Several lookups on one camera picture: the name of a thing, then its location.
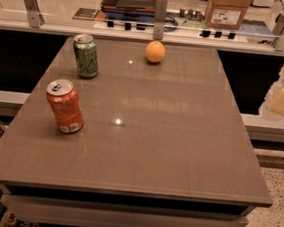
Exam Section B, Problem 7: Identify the orange soda can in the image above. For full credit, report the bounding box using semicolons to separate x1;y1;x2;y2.
46;79;84;134

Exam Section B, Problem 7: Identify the green soda can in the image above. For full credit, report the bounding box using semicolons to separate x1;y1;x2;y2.
73;34;99;79

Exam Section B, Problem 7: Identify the orange fruit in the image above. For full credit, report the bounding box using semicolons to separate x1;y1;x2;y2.
146;40;165;63

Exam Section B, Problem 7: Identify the cardboard box with label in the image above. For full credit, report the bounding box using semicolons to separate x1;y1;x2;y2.
205;0;251;30

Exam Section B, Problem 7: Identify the grey table drawer front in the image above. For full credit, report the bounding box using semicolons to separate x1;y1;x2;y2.
1;194;248;227

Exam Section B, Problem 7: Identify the middle metal railing bracket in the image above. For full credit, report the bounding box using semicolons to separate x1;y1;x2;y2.
152;0;168;40

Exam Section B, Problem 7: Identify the left metal railing bracket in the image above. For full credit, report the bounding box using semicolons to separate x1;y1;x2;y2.
23;0;44;28

